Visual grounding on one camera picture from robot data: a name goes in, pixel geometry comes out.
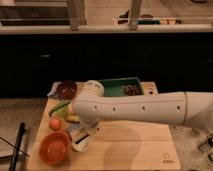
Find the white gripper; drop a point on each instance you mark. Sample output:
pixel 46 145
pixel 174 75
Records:
pixel 90 129

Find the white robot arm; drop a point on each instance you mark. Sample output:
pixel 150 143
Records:
pixel 188 109

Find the small white bowl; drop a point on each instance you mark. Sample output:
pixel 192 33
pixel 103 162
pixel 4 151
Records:
pixel 82 146

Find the orange-red plastic bowl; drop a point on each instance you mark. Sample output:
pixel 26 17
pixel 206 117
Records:
pixel 54 147

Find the yellow toy corn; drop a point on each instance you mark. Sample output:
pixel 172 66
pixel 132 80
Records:
pixel 70 118

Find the green toy pepper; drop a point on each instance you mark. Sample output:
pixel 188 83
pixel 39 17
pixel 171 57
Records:
pixel 61 108

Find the wooden board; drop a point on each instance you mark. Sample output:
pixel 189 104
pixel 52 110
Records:
pixel 119 146

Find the orange toy fruit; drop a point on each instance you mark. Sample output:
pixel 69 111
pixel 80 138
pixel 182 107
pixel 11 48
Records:
pixel 55 124

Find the green plastic tray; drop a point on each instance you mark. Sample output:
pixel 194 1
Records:
pixel 113 87

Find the grey cloth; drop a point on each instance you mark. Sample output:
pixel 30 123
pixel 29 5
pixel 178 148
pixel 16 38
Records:
pixel 53 89

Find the dark red berry cluster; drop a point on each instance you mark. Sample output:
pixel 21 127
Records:
pixel 131 90

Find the black tripod leg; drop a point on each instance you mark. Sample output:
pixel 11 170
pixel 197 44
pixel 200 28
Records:
pixel 16 150

